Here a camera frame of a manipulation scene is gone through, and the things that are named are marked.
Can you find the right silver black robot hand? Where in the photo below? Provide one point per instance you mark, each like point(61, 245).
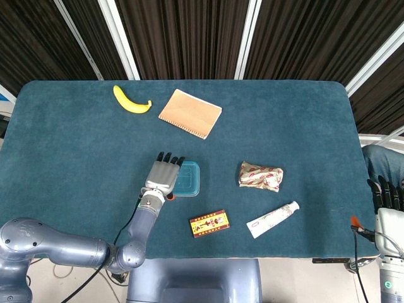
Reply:
point(391, 227)

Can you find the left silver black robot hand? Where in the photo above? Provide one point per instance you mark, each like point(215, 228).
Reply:
point(162, 176)

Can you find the blue plastic tray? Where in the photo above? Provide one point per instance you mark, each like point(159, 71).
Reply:
point(188, 176)

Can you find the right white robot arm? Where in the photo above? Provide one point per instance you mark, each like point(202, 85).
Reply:
point(393, 281)

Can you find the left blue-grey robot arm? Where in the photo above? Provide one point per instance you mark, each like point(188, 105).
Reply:
point(63, 246)

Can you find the red yellow printed box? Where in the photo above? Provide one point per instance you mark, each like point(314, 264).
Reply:
point(209, 223)

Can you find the tan spiral notebook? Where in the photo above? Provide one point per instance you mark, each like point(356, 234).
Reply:
point(189, 113)

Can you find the yellow banana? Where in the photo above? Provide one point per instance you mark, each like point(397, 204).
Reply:
point(129, 105)

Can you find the teal velvet table cloth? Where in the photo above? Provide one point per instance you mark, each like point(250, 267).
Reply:
point(79, 142)

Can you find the paper wrapped food packet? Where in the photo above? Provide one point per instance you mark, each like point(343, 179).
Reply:
point(260, 176)

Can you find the blue-grey robot torso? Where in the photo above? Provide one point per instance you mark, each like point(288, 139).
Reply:
point(194, 281)

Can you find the black power strip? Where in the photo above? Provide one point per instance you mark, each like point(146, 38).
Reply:
point(120, 278)

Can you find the white cream tube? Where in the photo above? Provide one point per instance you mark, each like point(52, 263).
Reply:
point(271, 219)

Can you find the dark brown pleated curtain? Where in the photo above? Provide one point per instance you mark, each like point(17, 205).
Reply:
point(189, 38)

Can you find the white panel with blue stripe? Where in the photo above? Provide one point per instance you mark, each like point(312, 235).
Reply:
point(6, 94)

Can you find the black perforated table bracket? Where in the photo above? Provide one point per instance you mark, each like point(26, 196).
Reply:
point(329, 260)

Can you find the white metal frame rail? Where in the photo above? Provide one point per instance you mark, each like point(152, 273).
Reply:
point(378, 139)

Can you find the wide white frame post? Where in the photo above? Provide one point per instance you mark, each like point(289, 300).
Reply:
point(247, 41)
point(120, 41)
point(375, 58)

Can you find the thin grey frame post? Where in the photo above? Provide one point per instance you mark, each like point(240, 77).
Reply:
point(79, 44)

